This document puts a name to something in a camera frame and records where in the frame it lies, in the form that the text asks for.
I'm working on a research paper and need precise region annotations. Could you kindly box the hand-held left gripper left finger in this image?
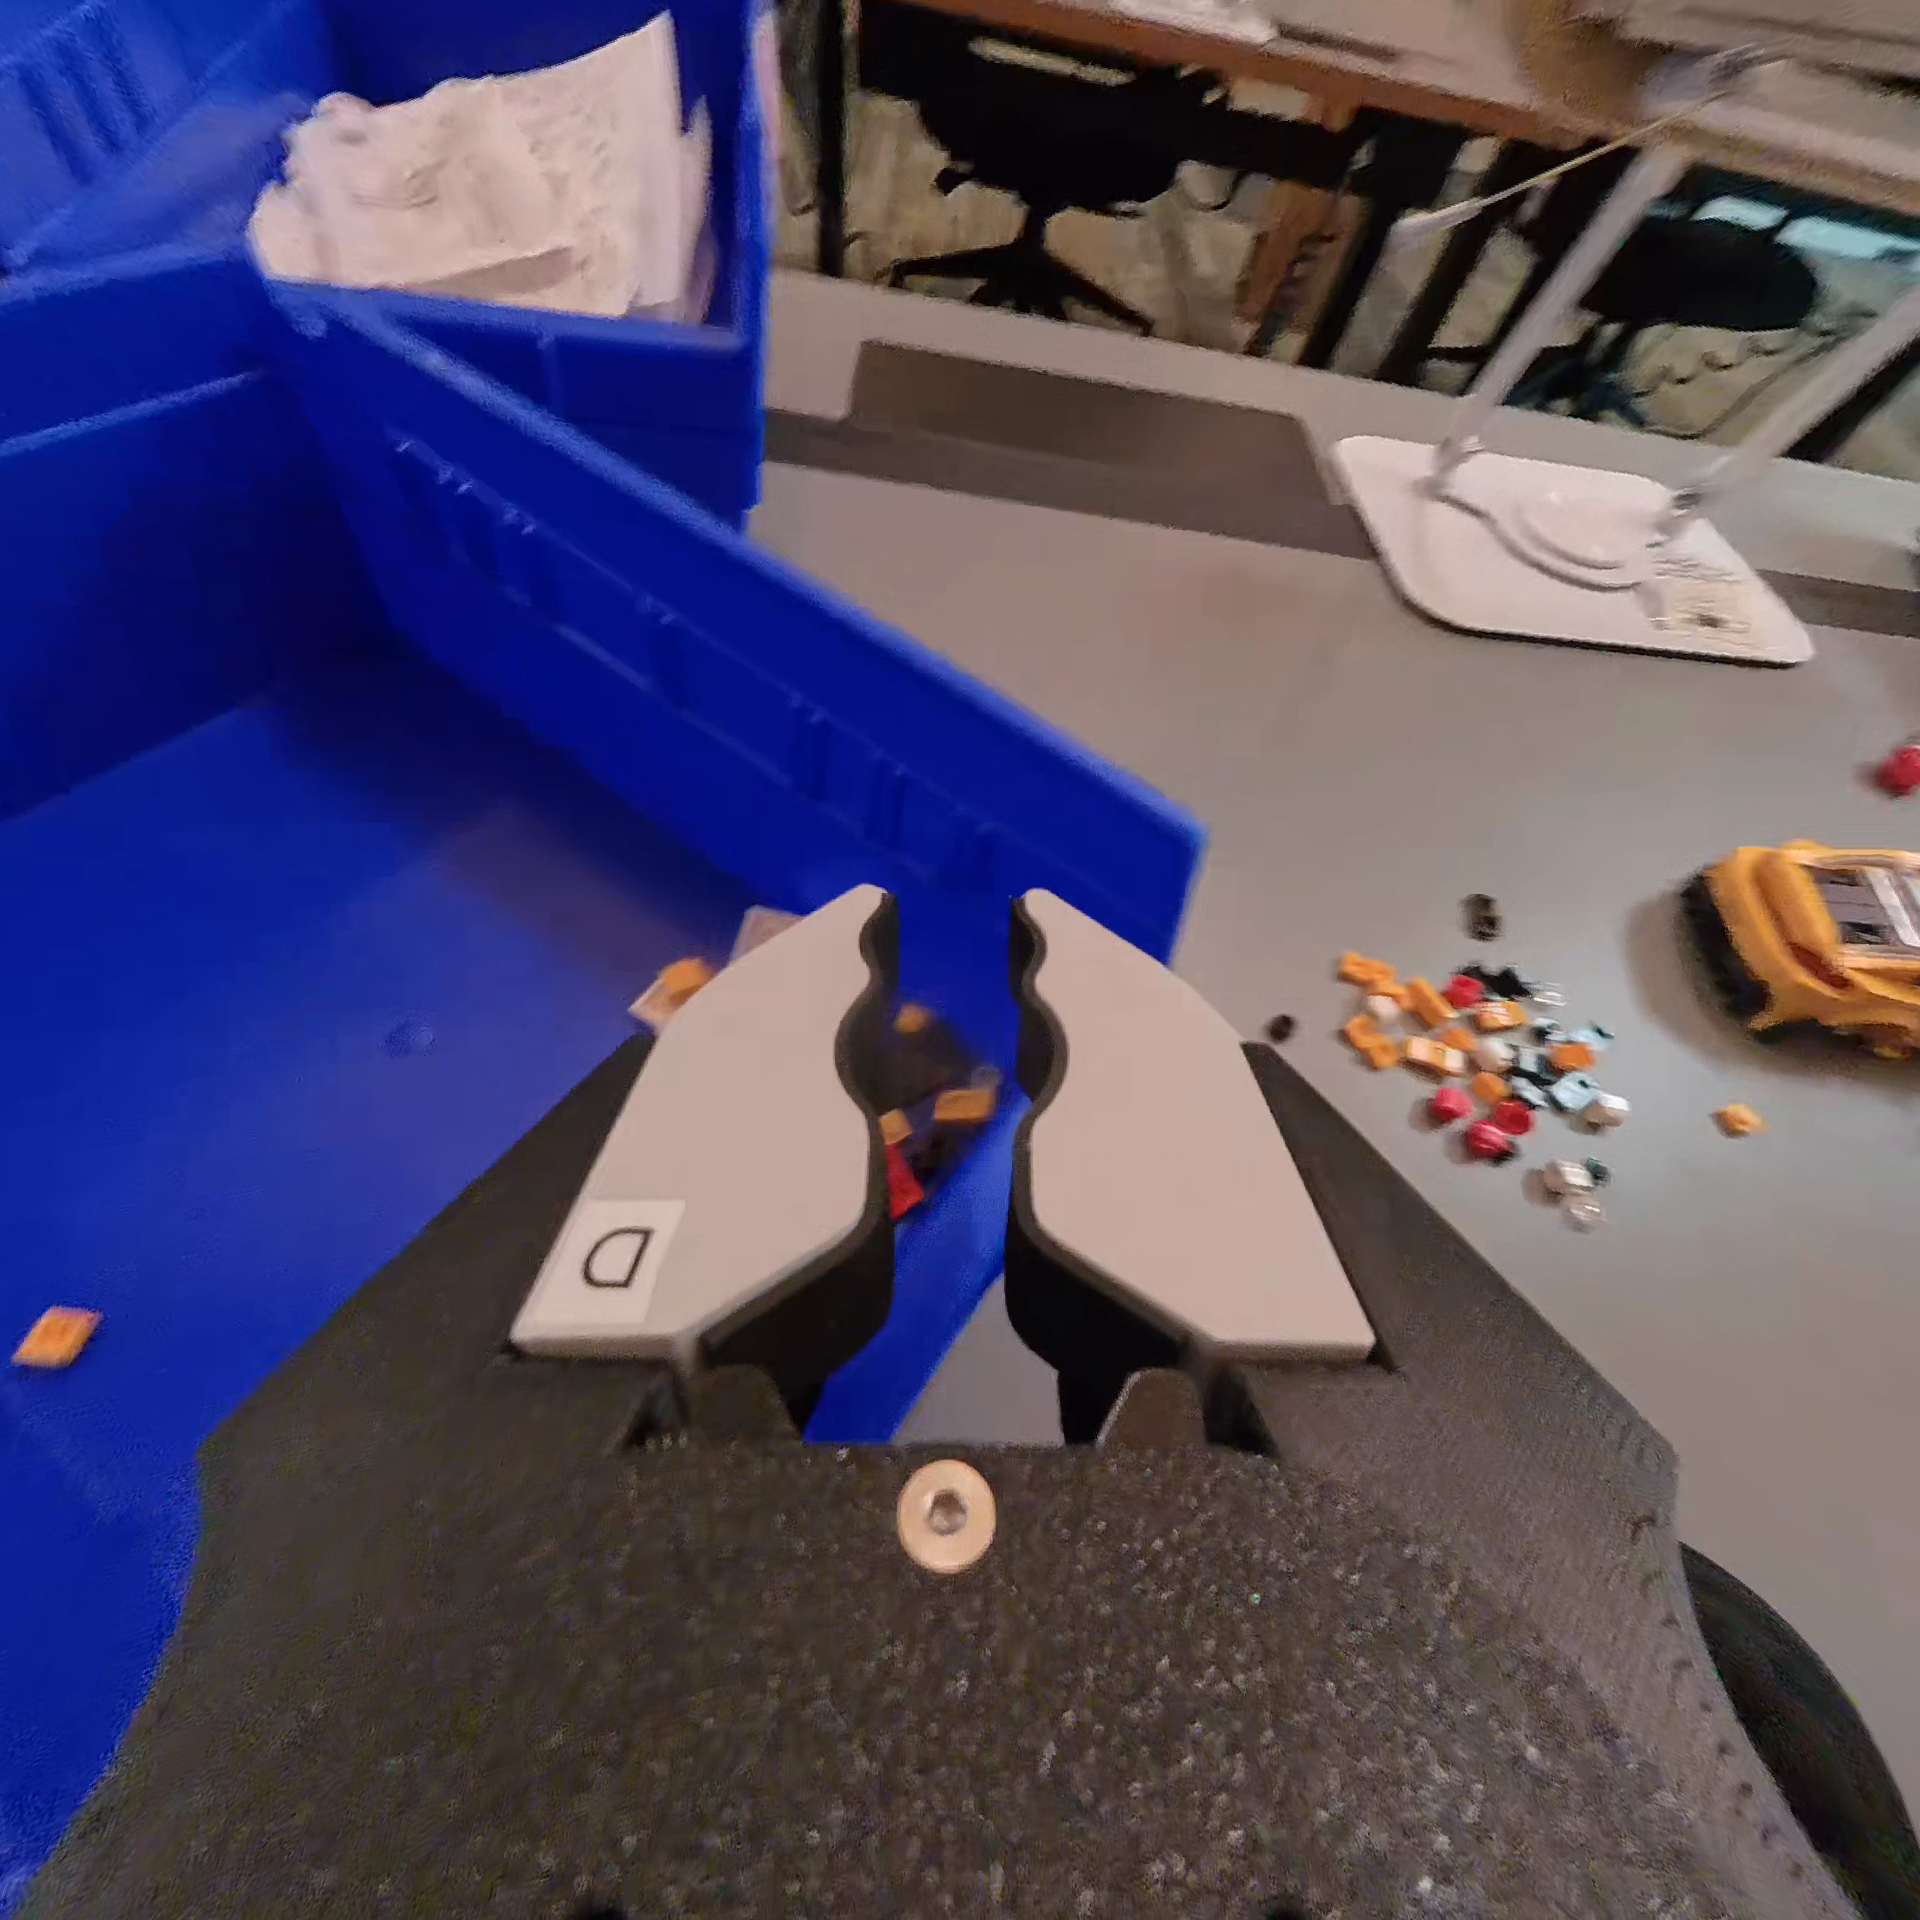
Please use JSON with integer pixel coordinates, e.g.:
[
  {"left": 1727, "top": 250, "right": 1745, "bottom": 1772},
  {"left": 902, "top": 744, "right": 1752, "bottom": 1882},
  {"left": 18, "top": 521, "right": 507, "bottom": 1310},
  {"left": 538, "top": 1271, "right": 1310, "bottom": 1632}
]
[{"left": 507, "top": 881, "right": 902, "bottom": 1373}]

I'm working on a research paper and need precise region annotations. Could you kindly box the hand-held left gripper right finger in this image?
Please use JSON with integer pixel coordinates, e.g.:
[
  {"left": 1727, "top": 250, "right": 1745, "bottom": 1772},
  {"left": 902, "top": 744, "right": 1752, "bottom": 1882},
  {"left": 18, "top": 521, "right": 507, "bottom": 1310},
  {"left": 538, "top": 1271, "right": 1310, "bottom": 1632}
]
[{"left": 1002, "top": 887, "right": 1382, "bottom": 1411}]

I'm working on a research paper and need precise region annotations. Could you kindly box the cluster of mixed lego plates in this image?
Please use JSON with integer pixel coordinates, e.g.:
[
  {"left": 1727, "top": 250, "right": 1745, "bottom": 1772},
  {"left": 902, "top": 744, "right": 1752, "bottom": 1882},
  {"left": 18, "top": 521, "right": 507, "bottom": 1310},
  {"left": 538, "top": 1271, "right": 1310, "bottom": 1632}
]
[{"left": 630, "top": 906, "right": 1009, "bottom": 1219}]

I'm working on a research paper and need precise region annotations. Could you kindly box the pile of small lego pieces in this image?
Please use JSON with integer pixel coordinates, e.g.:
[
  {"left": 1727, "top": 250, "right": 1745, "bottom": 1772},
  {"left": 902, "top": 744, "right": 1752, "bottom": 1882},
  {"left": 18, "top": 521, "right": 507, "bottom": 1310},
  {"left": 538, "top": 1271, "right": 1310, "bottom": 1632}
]
[{"left": 1335, "top": 944, "right": 1638, "bottom": 1235}]

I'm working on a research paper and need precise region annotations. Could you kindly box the blue storage bin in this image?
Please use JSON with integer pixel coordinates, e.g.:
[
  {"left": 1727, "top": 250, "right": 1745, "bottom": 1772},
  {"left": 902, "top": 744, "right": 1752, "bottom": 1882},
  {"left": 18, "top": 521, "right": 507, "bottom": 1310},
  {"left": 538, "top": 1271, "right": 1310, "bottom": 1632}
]
[
  {"left": 0, "top": 253, "right": 1211, "bottom": 1878},
  {"left": 0, "top": 0, "right": 771, "bottom": 528}
]

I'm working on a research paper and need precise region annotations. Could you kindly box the yellow lego car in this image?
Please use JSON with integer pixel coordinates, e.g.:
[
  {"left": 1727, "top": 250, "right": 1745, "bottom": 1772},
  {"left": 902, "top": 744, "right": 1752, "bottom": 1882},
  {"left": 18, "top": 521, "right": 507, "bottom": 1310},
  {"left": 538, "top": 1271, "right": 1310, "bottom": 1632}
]
[{"left": 1681, "top": 839, "right": 1920, "bottom": 1062}]

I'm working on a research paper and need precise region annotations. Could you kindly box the person's left forearm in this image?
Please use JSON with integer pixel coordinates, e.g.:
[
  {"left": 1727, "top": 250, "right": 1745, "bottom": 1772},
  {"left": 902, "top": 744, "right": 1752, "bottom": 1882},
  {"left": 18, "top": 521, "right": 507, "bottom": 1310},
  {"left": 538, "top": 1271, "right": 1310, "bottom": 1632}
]
[{"left": 1681, "top": 1543, "right": 1920, "bottom": 1920}]

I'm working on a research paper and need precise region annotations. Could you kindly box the white book stand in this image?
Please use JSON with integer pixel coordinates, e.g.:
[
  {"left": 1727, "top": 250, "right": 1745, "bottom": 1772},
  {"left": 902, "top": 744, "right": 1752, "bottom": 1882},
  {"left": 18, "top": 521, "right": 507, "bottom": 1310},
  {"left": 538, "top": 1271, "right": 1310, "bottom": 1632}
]
[{"left": 1326, "top": 43, "right": 1920, "bottom": 670}]

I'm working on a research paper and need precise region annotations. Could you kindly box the white paper sheet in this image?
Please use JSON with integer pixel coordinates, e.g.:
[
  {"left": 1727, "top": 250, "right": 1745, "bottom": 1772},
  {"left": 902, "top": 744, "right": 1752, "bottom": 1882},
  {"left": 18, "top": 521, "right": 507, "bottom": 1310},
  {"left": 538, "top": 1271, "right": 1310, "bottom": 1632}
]
[{"left": 247, "top": 13, "right": 717, "bottom": 324}]

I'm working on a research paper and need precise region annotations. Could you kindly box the black office chair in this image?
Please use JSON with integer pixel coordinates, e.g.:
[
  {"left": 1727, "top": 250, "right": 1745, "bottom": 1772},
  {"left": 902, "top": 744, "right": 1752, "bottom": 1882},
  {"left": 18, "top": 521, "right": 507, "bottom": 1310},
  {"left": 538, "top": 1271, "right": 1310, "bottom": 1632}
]
[
  {"left": 885, "top": 29, "right": 1206, "bottom": 342},
  {"left": 1544, "top": 215, "right": 1826, "bottom": 426}
]

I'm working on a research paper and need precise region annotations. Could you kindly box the light wooden desk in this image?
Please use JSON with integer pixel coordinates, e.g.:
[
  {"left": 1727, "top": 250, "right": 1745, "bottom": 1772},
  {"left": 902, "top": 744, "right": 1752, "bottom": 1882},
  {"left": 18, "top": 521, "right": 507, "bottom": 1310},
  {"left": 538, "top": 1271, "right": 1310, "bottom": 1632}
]
[{"left": 901, "top": 0, "right": 1623, "bottom": 152}]

